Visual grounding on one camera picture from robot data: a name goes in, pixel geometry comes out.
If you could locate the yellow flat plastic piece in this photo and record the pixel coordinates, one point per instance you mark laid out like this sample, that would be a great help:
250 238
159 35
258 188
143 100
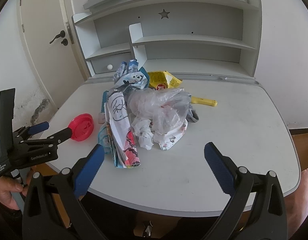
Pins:
203 101

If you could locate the yellow snack box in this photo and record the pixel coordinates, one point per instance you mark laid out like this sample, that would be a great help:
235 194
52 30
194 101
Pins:
163 80

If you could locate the red plastic lid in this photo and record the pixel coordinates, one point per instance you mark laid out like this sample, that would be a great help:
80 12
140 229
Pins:
82 127

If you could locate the grey drawer with white knob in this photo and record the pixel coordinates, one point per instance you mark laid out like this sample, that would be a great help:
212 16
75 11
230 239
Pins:
109 63

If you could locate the grey sock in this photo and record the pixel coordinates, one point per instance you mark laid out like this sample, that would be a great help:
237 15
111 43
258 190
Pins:
192 115

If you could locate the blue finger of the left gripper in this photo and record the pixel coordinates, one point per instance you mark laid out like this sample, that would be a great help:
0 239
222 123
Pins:
36 129
58 138

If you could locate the comic paper wrapper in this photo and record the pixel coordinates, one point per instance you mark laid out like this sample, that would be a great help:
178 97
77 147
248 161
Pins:
120 134

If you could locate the black door handle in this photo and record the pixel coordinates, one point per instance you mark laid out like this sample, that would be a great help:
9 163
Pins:
62 35

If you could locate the clear plastic bag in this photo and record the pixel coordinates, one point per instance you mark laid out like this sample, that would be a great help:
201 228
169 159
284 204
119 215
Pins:
167 108

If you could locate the white door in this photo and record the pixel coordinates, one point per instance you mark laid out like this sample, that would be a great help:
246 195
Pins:
54 66

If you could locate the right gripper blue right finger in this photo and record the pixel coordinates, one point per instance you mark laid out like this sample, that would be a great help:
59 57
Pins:
256 208

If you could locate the person's left hand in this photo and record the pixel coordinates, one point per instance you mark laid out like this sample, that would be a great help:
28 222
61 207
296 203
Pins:
9 186

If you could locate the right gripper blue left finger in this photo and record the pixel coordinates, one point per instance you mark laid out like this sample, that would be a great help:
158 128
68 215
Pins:
52 206

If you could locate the blue white snack wrapper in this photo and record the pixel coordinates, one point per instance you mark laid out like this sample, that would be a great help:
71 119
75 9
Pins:
129 73

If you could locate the white grey desk hutch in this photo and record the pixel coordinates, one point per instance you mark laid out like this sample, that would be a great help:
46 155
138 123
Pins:
185 37

